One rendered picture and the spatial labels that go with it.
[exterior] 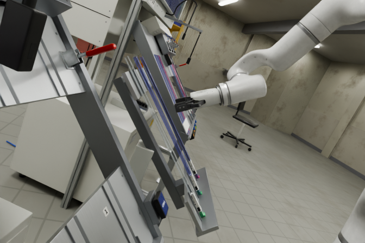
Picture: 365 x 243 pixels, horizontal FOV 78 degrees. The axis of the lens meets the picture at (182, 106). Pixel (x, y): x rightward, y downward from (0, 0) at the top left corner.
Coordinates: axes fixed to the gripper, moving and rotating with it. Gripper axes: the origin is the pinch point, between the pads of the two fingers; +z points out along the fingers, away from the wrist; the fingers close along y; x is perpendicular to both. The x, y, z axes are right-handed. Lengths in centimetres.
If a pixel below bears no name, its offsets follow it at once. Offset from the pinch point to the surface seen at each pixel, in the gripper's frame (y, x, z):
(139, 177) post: 14.1, 17.7, 17.1
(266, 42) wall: -895, 6, -362
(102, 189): 43.7, 3.5, 14.5
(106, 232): 48, 9, 14
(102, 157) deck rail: 33.8, 1.1, 17.2
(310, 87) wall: -816, 216, -475
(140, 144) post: 12.2, 7.4, 14.2
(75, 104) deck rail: 32.5, -11.9, 19.8
